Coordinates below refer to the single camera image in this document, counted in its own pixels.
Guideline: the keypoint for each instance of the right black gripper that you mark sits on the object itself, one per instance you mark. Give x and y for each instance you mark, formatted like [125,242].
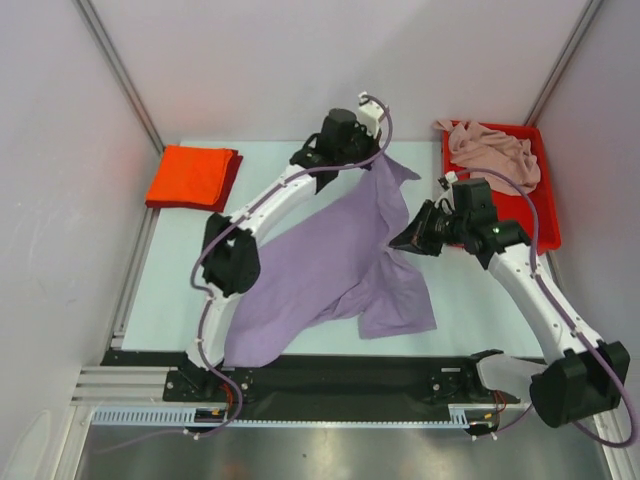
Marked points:
[430,228]

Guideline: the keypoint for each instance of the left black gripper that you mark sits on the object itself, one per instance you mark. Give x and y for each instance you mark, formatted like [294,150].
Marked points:
[371,145]

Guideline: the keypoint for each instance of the purple t-shirt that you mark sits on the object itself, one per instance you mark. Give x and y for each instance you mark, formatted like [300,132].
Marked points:
[336,264]

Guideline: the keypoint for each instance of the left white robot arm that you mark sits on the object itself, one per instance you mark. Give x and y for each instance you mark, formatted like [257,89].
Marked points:
[229,263]

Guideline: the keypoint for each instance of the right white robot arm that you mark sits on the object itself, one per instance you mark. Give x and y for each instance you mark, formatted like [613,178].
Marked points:
[581,375]

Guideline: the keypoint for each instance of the crumpled pink t-shirt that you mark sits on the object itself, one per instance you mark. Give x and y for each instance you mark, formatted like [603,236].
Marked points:
[473,145]

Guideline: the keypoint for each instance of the red plastic bin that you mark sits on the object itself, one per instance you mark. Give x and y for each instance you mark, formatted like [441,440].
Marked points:
[511,201]

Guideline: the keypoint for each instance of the folded dark red t-shirt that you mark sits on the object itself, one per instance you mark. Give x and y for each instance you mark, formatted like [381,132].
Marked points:
[231,185]

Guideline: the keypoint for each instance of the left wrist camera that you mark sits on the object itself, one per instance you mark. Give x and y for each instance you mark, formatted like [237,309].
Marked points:
[369,114]

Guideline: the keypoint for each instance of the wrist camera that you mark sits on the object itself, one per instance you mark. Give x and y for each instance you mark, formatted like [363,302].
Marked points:
[369,114]
[447,180]

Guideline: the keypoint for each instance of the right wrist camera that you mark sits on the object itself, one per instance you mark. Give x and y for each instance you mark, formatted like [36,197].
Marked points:
[447,180]

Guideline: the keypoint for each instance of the white slotted cable duct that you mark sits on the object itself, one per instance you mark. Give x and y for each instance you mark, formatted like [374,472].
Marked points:
[452,417]

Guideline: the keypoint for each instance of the right aluminium corner post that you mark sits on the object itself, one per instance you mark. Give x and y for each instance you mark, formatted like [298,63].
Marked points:
[570,49]

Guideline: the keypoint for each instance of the aluminium corner post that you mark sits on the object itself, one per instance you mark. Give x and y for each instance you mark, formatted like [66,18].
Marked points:
[570,49]
[108,50]

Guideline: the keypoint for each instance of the left aluminium corner post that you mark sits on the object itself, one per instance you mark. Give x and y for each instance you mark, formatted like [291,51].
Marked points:
[108,50]

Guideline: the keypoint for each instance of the aluminium frame rail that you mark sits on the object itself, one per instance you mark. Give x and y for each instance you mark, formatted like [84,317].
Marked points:
[108,385]

